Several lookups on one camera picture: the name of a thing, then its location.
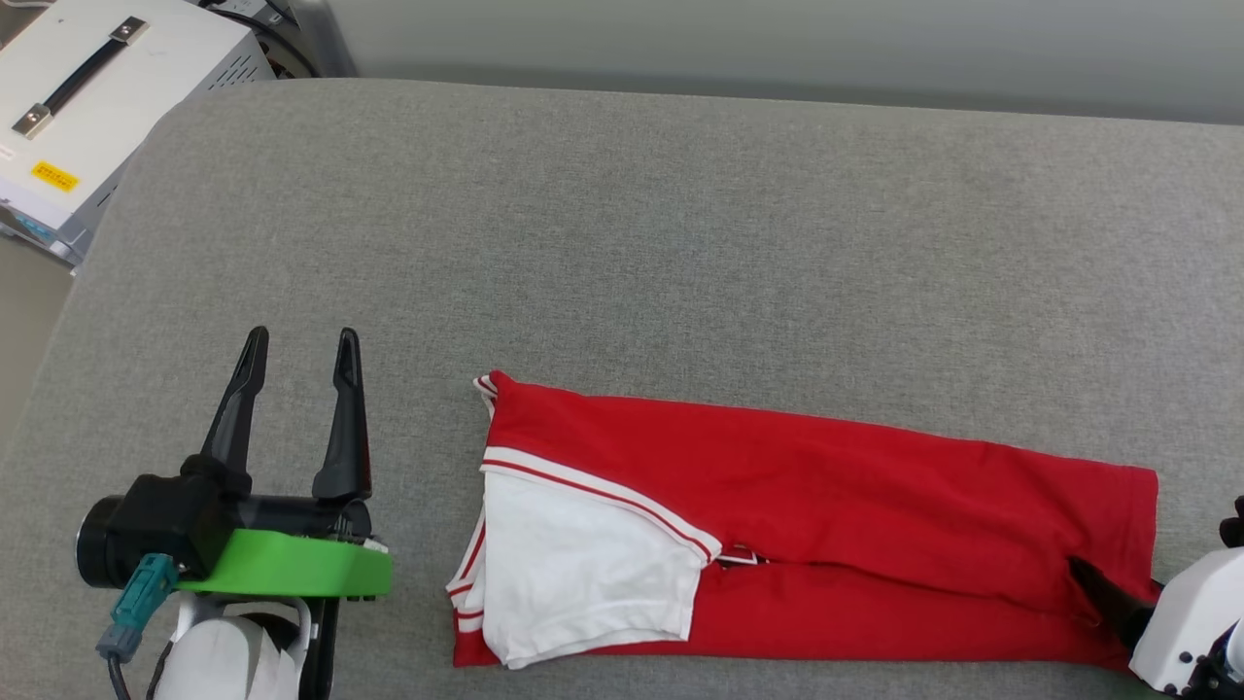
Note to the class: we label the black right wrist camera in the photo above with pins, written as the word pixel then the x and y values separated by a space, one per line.
pixel 1234 525

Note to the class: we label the white equipment box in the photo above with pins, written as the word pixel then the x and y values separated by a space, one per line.
pixel 175 58

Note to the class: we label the red and white shirt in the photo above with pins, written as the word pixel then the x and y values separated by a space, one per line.
pixel 826 486

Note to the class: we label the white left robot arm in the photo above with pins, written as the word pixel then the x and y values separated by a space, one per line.
pixel 224 661

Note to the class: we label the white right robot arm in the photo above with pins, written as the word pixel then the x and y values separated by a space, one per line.
pixel 1236 656

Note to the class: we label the yellow warning label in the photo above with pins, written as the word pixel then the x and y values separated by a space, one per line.
pixel 55 176

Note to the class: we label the grey partition post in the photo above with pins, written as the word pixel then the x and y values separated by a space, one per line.
pixel 326 39

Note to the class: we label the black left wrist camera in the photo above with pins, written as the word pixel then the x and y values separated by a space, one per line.
pixel 175 515

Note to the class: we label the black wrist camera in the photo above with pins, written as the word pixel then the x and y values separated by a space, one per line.
pixel 1234 525
pixel 175 515

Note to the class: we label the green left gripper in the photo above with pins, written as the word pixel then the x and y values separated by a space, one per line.
pixel 292 569

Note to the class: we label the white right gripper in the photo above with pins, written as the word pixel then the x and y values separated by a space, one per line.
pixel 1191 622

